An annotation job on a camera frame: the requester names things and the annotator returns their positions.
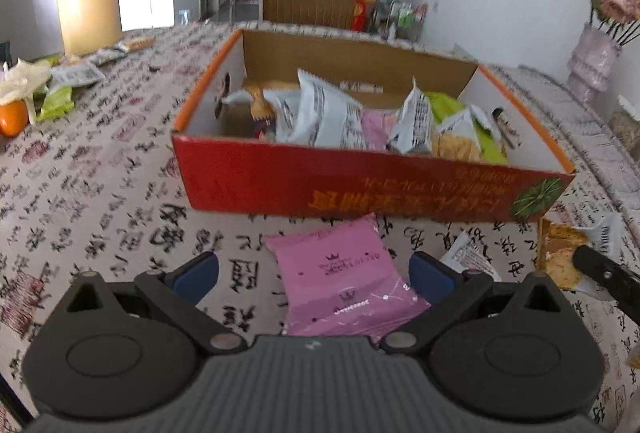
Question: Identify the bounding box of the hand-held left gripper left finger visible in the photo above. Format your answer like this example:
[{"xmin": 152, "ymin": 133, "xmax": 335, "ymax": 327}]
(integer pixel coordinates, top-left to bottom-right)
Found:
[{"xmin": 50, "ymin": 252, "xmax": 253, "ymax": 356}]

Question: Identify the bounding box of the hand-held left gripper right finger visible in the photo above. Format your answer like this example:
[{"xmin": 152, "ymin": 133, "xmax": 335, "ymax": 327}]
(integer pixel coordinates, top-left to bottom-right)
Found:
[{"xmin": 377, "ymin": 252, "xmax": 583, "ymax": 356}]

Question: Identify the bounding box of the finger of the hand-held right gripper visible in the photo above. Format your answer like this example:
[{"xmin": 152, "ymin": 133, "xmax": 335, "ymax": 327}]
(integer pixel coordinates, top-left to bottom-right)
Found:
[{"xmin": 572, "ymin": 245, "xmax": 640, "ymax": 329}]

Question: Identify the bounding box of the white cracker snack packet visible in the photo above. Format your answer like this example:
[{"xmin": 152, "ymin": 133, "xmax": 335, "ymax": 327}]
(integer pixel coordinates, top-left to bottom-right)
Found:
[
  {"xmin": 242, "ymin": 80, "xmax": 301, "ymax": 121},
  {"xmin": 537, "ymin": 213, "xmax": 626, "ymax": 299},
  {"xmin": 430, "ymin": 106, "xmax": 493, "ymax": 161}
]

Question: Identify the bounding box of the red cardboard box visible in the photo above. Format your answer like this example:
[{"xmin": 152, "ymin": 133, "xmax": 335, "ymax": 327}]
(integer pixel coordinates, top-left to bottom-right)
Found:
[{"xmin": 171, "ymin": 28, "xmax": 576, "ymax": 221}]

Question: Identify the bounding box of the green snack packet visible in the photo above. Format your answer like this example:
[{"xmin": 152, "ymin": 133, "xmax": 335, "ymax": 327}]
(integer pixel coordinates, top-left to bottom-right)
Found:
[
  {"xmin": 427, "ymin": 92, "xmax": 468, "ymax": 119},
  {"xmin": 470, "ymin": 120, "xmax": 507, "ymax": 164}
]

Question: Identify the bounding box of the white red-edged snack packet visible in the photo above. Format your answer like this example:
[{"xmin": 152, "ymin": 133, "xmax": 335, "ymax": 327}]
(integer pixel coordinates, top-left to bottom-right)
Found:
[{"xmin": 272, "ymin": 88, "xmax": 306, "ymax": 144}]

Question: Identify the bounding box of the large red white snack packet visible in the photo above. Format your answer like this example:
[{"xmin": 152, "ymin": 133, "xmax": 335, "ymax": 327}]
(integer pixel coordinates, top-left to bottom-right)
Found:
[{"xmin": 295, "ymin": 68, "xmax": 367, "ymax": 149}]

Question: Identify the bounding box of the small white red-print packet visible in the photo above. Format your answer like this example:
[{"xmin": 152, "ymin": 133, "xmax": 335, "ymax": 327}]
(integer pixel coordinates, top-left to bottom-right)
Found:
[{"xmin": 440, "ymin": 230, "xmax": 503, "ymax": 281}]

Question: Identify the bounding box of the calligraphy print tablecloth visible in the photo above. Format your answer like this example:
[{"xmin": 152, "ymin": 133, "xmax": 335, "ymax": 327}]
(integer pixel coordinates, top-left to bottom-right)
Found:
[{"xmin": 0, "ymin": 20, "xmax": 640, "ymax": 433}]

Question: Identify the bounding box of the grey patterned cloth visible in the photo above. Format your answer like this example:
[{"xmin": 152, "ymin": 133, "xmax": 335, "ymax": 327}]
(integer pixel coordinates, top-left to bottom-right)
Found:
[{"xmin": 500, "ymin": 63, "xmax": 640, "ymax": 194}]

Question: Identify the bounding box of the clear storage jar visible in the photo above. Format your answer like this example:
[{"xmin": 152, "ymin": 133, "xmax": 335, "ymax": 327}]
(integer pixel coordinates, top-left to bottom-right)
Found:
[{"xmin": 610, "ymin": 96, "xmax": 640, "ymax": 149}]

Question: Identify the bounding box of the pink textured vase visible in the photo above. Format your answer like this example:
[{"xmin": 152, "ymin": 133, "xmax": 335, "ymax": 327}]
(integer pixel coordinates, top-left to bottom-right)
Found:
[{"xmin": 567, "ymin": 23, "xmax": 623, "ymax": 104}]

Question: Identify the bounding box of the small green packet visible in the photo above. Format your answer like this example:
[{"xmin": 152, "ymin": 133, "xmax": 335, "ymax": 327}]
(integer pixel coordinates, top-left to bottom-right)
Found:
[{"xmin": 36, "ymin": 86, "xmax": 75, "ymax": 123}]

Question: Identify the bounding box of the clear cracker packet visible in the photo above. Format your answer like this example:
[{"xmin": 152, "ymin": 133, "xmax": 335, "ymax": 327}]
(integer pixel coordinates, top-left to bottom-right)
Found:
[{"xmin": 115, "ymin": 37, "xmax": 157, "ymax": 54}]

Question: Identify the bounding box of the orange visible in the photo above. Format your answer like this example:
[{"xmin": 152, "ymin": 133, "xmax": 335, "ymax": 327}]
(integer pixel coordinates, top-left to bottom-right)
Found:
[{"xmin": 0, "ymin": 99, "xmax": 30, "ymax": 137}]

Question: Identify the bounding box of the cream plastic bag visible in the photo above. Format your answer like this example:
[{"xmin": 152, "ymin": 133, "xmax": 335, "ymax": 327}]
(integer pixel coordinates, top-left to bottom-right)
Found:
[{"xmin": 0, "ymin": 58, "xmax": 53, "ymax": 124}]

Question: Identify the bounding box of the wire rack with bottles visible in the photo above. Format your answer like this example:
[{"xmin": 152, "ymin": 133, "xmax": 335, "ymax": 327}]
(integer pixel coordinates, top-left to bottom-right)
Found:
[{"xmin": 372, "ymin": 0, "xmax": 428, "ymax": 39}]

